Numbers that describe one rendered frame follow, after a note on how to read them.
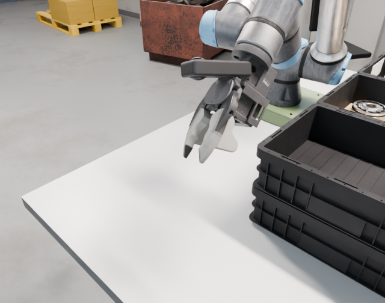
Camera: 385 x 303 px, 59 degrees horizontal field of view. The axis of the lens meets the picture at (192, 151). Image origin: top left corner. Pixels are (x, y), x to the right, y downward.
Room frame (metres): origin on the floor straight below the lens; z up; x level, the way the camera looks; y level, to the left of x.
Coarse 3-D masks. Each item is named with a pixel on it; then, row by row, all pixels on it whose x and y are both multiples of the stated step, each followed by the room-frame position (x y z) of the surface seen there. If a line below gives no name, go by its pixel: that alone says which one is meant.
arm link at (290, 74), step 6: (306, 42) 1.20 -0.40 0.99; (306, 48) 1.19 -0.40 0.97; (306, 54) 1.17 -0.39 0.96; (300, 60) 1.16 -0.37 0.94; (294, 66) 1.17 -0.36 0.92; (300, 66) 1.16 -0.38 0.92; (282, 72) 1.19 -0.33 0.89; (288, 72) 1.18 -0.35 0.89; (294, 72) 1.17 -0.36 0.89; (300, 72) 1.16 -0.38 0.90; (276, 78) 1.20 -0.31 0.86; (282, 78) 1.19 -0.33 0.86; (288, 78) 1.18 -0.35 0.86; (294, 78) 1.19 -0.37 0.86
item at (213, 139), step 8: (216, 112) 0.50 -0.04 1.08; (216, 120) 0.48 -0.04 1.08; (232, 120) 0.50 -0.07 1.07; (232, 128) 0.49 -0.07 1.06; (208, 136) 0.46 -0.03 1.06; (216, 136) 0.46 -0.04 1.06; (224, 136) 0.47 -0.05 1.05; (232, 136) 0.48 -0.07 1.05; (208, 144) 0.45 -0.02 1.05; (216, 144) 0.45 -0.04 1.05; (224, 144) 0.46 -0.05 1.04; (232, 144) 0.47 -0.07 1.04; (200, 152) 0.45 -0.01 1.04; (208, 152) 0.45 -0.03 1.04; (232, 152) 0.47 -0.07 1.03; (200, 160) 0.44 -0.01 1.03
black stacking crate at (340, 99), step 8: (360, 80) 1.05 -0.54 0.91; (368, 80) 1.03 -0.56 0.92; (344, 88) 0.98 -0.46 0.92; (352, 88) 1.04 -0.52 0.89; (360, 88) 1.04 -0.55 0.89; (368, 88) 1.03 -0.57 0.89; (376, 88) 1.01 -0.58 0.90; (384, 88) 1.00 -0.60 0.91; (336, 96) 0.94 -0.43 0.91; (344, 96) 0.99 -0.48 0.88; (352, 96) 1.05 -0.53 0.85; (360, 96) 1.04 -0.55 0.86; (368, 96) 1.02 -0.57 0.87; (376, 96) 1.01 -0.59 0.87; (384, 96) 0.99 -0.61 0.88; (336, 104) 0.95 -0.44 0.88; (344, 104) 1.01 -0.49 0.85; (384, 104) 0.99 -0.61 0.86
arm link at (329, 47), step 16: (320, 0) 1.07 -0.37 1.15; (336, 0) 1.02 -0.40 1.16; (320, 16) 1.08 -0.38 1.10; (336, 16) 1.04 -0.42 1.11; (320, 32) 1.09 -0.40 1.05; (336, 32) 1.06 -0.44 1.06; (320, 48) 1.10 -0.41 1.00; (336, 48) 1.09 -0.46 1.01; (304, 64) 1.15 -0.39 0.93; (320, 64) 1.10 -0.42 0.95; (336, 64) 1.09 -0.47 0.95; (320, 80) 1.13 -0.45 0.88; (336, 80) 1.09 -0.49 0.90
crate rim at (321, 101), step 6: (348, 78) 1.02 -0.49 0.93; (354, 78) 1.03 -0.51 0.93; (372, 78) 1.03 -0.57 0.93; (378, 78) 1.02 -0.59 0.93; (342, 84) 0.98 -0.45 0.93; (336, 90) 0.93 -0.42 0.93; (324, 96) 0.89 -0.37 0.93; (330, 96) 0.90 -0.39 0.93; (318, 102) 0.85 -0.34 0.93; (336, 108) 0.81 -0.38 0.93; (342, 108) 0.81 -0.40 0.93; (354, 114) 0.78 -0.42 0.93; (360, 114) 0.78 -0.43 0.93; (378, 120) 0.75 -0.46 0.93
